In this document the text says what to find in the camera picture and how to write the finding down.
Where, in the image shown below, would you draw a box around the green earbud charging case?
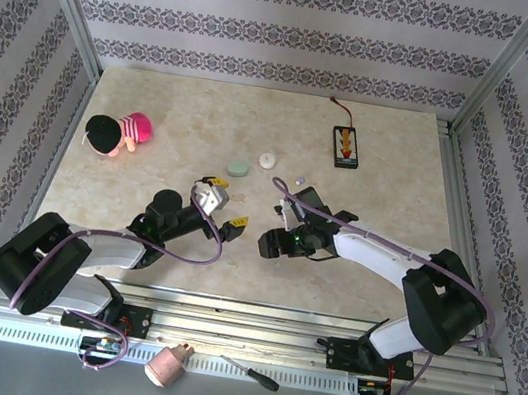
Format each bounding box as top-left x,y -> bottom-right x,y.
225,158 -> 253,181

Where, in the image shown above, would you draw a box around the white round earbud case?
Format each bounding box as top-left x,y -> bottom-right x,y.
257,150 -> 278,171

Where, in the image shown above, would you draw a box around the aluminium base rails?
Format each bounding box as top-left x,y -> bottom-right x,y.
0,259 -> 519,395

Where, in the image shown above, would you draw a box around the black battery pack with lead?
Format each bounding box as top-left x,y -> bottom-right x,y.
318,95 -> 370,173

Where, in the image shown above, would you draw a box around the plush doll pink black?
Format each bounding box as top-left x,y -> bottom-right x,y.
80,102 -> 157,165

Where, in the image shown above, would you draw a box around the pink cylindrical canister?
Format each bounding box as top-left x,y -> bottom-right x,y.
141,335 -> 198,393

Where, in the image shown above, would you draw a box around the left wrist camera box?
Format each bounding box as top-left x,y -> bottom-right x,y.
189,179 -> 233,219

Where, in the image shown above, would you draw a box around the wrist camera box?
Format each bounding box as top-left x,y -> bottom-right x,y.
189,179 -> 233,219
270,197 -> 301,230

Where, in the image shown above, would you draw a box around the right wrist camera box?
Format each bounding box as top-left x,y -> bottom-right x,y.
270,197 -> 301,230

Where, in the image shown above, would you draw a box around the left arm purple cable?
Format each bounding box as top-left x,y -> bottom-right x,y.
1,157 -> 234,390

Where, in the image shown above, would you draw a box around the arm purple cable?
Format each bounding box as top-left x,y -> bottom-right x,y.
236,176 -> 515,395
1,157 -> 234,390

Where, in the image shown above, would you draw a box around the left aluminium side rail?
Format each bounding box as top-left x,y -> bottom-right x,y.
0,59 -> 103,292

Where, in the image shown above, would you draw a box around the aluminium side rail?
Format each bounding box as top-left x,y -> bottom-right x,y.
399,115 -> 528,362
0,59 -> 103,292

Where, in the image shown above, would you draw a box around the white slotted cable duct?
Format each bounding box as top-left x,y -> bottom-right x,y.
0,318 -> 364,395

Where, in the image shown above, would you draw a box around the black handled screwdriver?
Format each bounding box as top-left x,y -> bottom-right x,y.
215,353 -> 284,393

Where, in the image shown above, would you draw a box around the right aluminium side rail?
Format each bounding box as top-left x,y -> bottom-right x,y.
399,115 -> 528,362

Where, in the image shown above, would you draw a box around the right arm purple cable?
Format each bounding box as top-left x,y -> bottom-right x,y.
236,176 -> 515,395

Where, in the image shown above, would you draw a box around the right aluminium frame post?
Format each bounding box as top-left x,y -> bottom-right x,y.
449,0 -> 528,146

